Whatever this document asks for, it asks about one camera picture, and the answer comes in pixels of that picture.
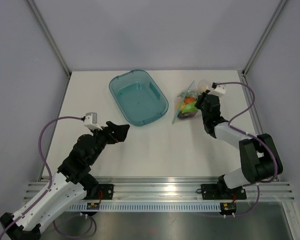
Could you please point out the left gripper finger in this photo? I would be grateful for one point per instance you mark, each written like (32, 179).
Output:
(118, 129)
(120, 136)

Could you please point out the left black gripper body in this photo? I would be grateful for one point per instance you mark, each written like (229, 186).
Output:
(102, 137)

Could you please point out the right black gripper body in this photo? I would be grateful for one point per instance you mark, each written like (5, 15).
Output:
(200, 103)

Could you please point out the clear zip top bag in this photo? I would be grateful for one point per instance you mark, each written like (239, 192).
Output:
(185, 100)

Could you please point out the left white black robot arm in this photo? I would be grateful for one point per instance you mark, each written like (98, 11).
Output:
(71, 183)

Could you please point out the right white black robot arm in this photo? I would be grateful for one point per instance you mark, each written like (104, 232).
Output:
(259, 158)

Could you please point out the teal transparent plastic bin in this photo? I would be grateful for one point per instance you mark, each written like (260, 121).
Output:
(138, 97)

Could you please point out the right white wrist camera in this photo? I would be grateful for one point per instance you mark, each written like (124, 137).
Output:
(218, 89)

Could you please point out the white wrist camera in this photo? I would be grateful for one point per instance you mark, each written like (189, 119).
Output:
(90, 121)
(218, 89)

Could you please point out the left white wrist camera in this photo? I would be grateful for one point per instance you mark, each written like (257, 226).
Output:
(90, 121)

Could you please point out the aluminium mounting rail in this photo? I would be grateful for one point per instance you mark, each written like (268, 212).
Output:
(182, 189)

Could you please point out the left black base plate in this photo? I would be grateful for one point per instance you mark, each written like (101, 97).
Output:
(105, 191)

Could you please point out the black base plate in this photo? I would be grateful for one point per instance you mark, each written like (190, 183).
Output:
(213, 191)
(105, 191)

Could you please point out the white slotted cable duct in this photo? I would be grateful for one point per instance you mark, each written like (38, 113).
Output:
(145, 207)

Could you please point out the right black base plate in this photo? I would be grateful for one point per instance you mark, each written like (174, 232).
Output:
(213, 191)

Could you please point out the left aluminium frame post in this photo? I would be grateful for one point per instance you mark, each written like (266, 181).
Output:
(48, 36)

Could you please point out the aluminium frame post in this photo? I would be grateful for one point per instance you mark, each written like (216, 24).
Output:
(48, 36)
(265, 34)

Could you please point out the right aluminium frame post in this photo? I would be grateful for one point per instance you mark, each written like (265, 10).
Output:
(265, 34)

